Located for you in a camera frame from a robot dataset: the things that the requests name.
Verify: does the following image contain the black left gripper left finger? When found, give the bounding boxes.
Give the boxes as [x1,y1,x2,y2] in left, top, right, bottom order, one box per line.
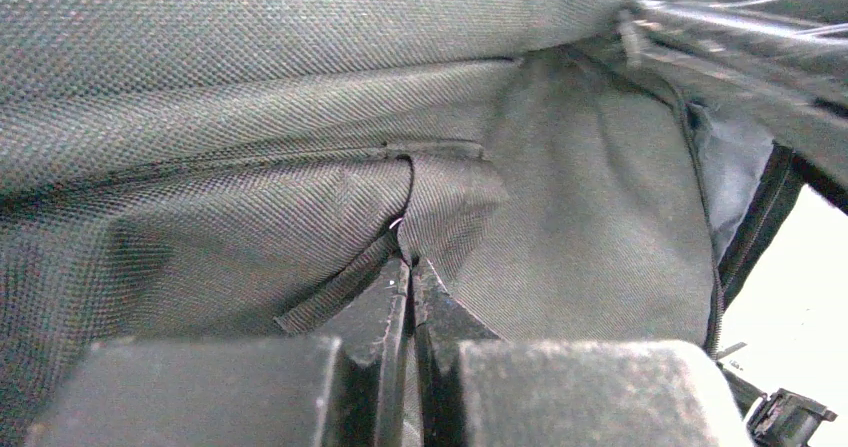
[26,258,409,446]

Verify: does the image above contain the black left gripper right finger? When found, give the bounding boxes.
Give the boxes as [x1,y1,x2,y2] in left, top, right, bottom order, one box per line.
[411,261,751,446]

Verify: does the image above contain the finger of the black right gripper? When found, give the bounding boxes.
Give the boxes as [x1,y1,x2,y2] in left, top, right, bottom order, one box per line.
[618,0,847,210]

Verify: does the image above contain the black student backpack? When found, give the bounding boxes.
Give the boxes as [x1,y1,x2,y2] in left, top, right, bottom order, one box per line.
[0,0,823,447]

